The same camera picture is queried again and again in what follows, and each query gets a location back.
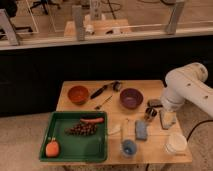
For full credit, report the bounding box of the grey stone block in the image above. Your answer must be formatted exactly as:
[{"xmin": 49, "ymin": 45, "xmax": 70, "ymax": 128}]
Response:
[{"xmin": 147, "ymin": 99, "xmax": 162, "ymax": 107}]

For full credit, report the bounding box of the green plastic tray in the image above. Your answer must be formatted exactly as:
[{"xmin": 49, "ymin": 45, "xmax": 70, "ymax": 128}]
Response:
[{"xmin": 39, "ymin": 111, "xmax": 108, "ymax": 163}]

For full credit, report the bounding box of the black power cable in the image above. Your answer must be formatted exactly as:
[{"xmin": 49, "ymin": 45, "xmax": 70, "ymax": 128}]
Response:
[{"xmin": 186, "ymin": 119, "xmax": 213, "ymax": 142}]

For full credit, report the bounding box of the blue plastic cup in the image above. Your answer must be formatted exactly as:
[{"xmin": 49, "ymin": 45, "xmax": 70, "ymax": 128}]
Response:
[{"xmin": 121, "ymin": 139, "xmax": 137, "ymax": 158}]

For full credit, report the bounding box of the black handled brush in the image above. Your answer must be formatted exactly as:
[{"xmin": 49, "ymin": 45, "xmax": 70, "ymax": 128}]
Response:
[{"xmin": 90, "ymin": 80, "xmax": 123, "ymax": 100}]

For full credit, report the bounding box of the purple bowl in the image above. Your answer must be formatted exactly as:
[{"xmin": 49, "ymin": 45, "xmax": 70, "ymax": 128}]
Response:
[{"xmin": 120, "ymin": 88, "xmax": 143, "ymax": 109}]

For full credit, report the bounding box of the small dark jar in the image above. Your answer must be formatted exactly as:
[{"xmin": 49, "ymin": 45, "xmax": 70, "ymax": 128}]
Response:
[{"xmin": 144, "ymin": 107, "xmax": 157, "ymax": 122}]

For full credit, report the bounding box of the blue sponge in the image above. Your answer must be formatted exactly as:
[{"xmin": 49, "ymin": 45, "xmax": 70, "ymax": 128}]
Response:
[{"xmin": 135, "ymin": 120, "xmax": 148, "ymax": 141}]

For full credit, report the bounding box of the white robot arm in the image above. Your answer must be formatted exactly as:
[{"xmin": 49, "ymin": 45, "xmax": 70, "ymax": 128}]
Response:
[{"xmin": 161, "ymin": 62, "xmax": 213, "ymax": 117}]

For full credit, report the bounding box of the black office chair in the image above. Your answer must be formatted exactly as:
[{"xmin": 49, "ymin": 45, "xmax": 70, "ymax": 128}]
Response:
[{"xmin": 29, "ymin": 0, "xmax": 61, "ymax": 15}]

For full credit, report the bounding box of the small metal fork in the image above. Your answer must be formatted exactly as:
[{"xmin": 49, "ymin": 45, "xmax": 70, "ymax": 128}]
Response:
[{"xmin": 94, "ymin": 95, "xmax": 113, "ymax": 110}]

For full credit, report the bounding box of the orange bowl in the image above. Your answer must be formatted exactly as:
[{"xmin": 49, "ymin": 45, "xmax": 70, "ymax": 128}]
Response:
[{"xmin": 68, "ymin": 85, "xmax": 89, "ymax": 105}]

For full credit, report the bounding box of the wooden table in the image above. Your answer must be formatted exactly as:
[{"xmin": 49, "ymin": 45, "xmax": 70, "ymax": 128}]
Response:
[{"xmin": 42, "ymin": 79, "xmax": 193, "ymax": 166}]

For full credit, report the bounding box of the dark grape bunch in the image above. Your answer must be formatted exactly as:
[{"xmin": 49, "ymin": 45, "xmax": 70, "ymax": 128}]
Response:
[{"xmin": 65, "ymin": 123, "xmax": 97, "ymax": 136}]

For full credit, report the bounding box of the orange toy fruit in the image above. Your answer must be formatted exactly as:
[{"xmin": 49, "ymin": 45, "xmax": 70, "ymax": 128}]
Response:
[{"xmin": 45, "ymin": 138, "xmax": 60, "ymax": 157}]

